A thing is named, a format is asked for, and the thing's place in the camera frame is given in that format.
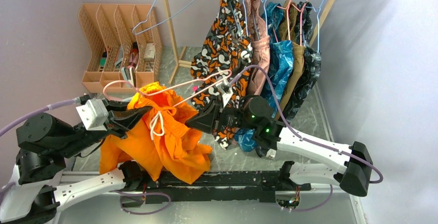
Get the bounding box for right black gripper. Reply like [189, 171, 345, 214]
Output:
[185, 95, 258, 135]

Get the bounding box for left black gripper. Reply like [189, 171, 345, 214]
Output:
[59, 96, 154, 157]

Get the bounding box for pink wire hanger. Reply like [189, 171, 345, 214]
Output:
[102, 69, 232, 107]

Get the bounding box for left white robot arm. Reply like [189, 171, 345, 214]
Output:
[1, 94, 151, 223]

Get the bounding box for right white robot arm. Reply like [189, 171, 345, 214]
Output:
[185, 96, 373, 197]

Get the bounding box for orange camouflage shorts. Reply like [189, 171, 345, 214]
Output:
[189, 0, 253, 151]

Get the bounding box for pink shorts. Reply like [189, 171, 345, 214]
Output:
[245, 0, 270, 95]

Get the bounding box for blue patterned shorts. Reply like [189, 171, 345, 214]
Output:
[234, 2, 294, 152]

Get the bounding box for brown shorts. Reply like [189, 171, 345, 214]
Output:
[278, 0, 305, 121]

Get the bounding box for wooden clothes rack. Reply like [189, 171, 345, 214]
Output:
[158, 0, 348, 86]

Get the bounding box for peach file organizer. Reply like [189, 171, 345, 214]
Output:
[78, 4, 163, 93]

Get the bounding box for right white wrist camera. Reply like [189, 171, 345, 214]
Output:
[217, 79, 233, 107]

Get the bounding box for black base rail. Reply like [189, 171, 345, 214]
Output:
[120, 171, 311, 207]

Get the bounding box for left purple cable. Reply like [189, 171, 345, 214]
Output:
[0, 99, 83, 203]

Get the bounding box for purple cable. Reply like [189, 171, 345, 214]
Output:
[0, 99, 83, 203]
[230, 65, 384, 184]

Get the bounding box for blue wire hanger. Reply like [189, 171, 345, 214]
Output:
[132, 0, 211, 36]

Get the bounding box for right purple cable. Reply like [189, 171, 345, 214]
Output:
[230, 65, 384, 184]

